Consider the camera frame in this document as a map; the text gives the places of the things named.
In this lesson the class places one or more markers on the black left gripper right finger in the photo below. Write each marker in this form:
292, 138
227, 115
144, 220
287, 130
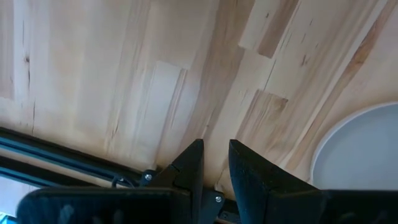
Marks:
261, 193

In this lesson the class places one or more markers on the black aluminium table frame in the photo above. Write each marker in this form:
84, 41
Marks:
62, 157

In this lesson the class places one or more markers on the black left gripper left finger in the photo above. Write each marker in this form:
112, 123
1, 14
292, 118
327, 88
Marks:
180, 189

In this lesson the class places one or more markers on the beige grey plate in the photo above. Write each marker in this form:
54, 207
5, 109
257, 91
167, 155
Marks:
363, 152

